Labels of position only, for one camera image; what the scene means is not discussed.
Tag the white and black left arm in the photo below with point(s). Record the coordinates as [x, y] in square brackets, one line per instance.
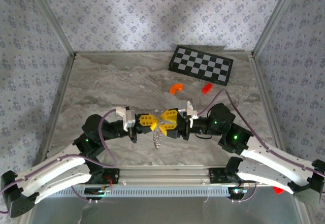
[58, 170]

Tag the small controller board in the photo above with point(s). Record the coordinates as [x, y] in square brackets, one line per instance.
[97, 191]
[237, 191]

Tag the small red block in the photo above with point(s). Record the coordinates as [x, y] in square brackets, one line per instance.
[207, 87]

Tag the black and white checkerboard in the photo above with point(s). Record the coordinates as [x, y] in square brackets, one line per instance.
[200, 65]

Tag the orange curved block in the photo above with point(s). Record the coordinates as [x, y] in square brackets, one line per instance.
[175, 89]

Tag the aluminium frame post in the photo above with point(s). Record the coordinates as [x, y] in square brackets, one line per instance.
[274, 18]
[53, 18]

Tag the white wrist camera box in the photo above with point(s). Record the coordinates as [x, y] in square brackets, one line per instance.
[184, 106]
[129, 118]

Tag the sheet metal shelf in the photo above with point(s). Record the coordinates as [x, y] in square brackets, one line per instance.
[162, 211]

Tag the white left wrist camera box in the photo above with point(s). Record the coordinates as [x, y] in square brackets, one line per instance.
[129, 118]

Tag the red toy brick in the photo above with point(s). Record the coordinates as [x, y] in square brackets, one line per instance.
[278, 191]

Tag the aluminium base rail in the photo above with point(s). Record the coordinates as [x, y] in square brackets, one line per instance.
[162, 174]

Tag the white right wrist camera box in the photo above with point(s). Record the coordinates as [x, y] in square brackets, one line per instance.
[184, 106]

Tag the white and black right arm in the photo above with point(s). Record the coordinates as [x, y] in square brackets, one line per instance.
[269, 160]

